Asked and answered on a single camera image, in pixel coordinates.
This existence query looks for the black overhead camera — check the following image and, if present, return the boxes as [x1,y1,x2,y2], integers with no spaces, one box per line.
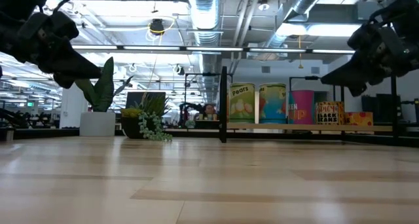
[149,18,166,37]

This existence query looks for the blue tomato can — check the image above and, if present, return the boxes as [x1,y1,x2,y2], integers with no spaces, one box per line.
[258,83,287,124]

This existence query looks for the succulents in black pot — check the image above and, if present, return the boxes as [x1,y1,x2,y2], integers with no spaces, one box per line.
[120,92,173,142]

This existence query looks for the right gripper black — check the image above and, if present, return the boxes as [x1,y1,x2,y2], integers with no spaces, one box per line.
[320,24,419,98]

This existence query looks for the silver round ventilation duct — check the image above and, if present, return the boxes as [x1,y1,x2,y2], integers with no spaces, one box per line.
[187,0,227,105]

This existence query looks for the black upright rig frame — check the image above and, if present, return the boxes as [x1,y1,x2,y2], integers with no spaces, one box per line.
[184,71,234,120]
[289,75,337,103]

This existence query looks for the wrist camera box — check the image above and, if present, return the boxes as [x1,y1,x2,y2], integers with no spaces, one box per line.
[347,22,377,51]
[48,10,80,41]

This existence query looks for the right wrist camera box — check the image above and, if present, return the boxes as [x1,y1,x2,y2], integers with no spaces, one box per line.
[347,22,377,51]

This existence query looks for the green pears can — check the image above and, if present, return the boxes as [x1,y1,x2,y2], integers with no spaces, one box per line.
[228,83,256,124]

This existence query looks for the person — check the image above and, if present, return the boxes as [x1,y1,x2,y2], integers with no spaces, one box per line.
[202,103,217,121]

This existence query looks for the short yellow pink-dotted can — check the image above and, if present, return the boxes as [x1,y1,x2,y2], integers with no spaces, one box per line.
[343,111,374,126]

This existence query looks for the long ceiling light fixture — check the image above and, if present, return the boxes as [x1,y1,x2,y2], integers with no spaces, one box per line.
[276,22,361,38]

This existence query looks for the black frame wooden shelf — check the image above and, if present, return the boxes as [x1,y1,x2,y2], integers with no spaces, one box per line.
[218,65,399,145]

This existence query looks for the pink soup can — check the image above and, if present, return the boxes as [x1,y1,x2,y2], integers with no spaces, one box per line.
[287,89,316,125]

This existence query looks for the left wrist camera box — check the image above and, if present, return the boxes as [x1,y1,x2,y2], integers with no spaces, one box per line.
[48,10,80,41]

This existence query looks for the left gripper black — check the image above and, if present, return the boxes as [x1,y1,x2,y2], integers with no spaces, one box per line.
[0,12,102,90]

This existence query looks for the black stacked crates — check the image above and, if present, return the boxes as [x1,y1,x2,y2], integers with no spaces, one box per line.
[361,93,399,125]

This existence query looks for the yellow spicy black beans can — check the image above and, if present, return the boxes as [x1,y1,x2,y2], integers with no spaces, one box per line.
[315,101,345,126]

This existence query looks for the snake plant in white pot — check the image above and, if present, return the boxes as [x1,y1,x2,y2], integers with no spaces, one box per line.
[74,56,134,138]

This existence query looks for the silver slanted ventilation duct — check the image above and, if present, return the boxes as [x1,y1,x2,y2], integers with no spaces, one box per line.
[255,0,330,60]

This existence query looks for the rig crossbar with light strips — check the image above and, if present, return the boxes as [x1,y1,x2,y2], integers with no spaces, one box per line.
[70,43,357,56]

